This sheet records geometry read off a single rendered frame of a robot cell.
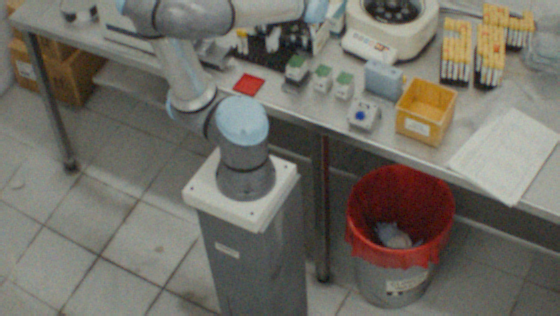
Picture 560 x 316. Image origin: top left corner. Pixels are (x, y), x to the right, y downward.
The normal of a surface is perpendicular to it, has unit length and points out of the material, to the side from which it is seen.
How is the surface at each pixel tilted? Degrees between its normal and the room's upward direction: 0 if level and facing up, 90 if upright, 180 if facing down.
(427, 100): 90
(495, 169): 0
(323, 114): 0
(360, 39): 25
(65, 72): 88
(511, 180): 1
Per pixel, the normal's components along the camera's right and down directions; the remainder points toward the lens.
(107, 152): -0.06, -0.63
